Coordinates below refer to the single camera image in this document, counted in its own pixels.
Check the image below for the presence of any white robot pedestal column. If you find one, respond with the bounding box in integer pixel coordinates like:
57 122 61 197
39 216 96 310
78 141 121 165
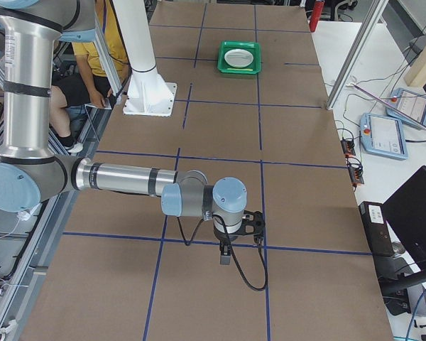
114 1 177 117

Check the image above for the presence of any person's hand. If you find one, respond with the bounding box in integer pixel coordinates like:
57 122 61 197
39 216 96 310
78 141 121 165
89 89 108 109

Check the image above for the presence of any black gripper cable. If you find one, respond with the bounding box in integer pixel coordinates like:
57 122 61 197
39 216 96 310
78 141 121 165
176 215 268 292

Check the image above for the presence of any black monitor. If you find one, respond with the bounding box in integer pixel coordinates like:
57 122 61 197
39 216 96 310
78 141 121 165
383 166 426 269

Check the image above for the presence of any orange black adapter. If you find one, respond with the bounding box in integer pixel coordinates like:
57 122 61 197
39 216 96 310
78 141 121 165
340 139 356 157
348 166 364 187

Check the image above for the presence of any blue teach pendant near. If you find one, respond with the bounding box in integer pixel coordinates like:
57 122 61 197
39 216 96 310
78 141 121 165
359 113 408 160

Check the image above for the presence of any blue teach pendant far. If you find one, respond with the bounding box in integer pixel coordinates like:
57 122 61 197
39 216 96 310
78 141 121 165
388 87 426 126

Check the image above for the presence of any white round plate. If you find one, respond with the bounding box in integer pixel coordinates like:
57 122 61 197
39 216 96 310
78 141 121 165
224 48 254 68

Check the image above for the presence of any red cylinder tube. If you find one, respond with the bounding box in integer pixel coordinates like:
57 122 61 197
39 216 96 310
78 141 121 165
309 0 324 33

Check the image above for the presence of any blue teach pendant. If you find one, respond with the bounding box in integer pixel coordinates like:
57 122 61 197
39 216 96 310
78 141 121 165
388 87 426 126
359 113 408 160

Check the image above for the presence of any black desktop box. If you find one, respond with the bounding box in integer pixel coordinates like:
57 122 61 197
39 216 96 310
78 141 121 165
359 201 394 257

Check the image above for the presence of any yellow plastic spoon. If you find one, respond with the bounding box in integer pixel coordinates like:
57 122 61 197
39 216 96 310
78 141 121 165
228 67 253 72

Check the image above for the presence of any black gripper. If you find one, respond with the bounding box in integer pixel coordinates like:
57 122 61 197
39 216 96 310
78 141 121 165
214 222 244 265

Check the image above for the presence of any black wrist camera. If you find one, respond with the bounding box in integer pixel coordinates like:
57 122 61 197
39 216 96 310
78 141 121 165
242 210 266 245

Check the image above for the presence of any green plastic tray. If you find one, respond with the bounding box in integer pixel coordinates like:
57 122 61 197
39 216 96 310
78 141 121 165
217 40 261 75

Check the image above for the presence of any wooden board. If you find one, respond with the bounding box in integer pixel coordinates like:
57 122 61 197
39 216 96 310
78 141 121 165
404 46 426 87

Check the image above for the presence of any aluminium frame post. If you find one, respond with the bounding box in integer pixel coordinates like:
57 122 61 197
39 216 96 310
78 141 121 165
326 0 389 110

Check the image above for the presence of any orange black adapter upper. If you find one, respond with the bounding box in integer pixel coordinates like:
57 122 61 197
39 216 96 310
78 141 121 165
340 139 356 157

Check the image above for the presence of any person in yellow shirt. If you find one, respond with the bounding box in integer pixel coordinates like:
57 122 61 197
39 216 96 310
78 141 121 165
50 1 129 153

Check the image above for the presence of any orange black adapter lower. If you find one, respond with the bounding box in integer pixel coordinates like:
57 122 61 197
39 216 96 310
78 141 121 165
348 166 364 187

